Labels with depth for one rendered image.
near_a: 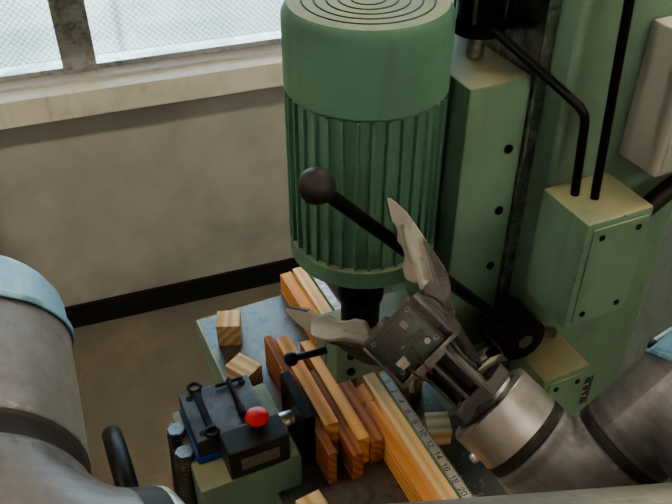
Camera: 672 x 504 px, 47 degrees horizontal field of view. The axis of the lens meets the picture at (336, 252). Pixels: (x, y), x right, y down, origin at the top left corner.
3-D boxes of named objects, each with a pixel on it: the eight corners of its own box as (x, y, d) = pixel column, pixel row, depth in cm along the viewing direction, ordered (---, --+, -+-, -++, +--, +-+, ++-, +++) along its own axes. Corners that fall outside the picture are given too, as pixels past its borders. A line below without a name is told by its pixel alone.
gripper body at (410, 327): (412, 285, 69) (512, 381, 67) (421, 278, 77) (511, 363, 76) (354, 346, 70) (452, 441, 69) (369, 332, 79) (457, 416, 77)
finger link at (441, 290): (440, 238, 74) (457, 329, 74) (441, 238, 76) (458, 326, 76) (392, 248, 75) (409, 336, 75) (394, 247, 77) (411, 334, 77)
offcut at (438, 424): (445, 424, 124) (447, 410, 122) (450, 444, 121) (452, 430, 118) (422, 426, 123) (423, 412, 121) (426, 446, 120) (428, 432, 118)
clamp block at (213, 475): (178, 451, 111) (169, 410, 105) (266, 420, 115) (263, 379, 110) (209, 536, 100) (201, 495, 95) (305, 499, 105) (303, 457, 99)
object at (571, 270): (522, 289, 96) (542, 188, 87) (581, 270, 99) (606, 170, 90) (565, 332, 90) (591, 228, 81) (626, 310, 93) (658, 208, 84)
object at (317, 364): (300, 367, 120) (299, 341, 116) (310, 364, 120) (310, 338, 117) (357, 466, 105) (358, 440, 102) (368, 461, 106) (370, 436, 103)
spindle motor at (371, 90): (269, 225, 99) (254, -18, 80) (391, 194, 105) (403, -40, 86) (325, 309, 87) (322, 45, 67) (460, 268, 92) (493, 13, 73)
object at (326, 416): (277, 371, 119) (275, 338, 115) (289, 367, 120) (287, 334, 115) (325, 459, 106) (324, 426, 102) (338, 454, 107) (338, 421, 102)
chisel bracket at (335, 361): (316, 359, 110) (315, 315, 104) (403, 330, 114) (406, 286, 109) (337, 395, 104) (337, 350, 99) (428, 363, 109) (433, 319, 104)
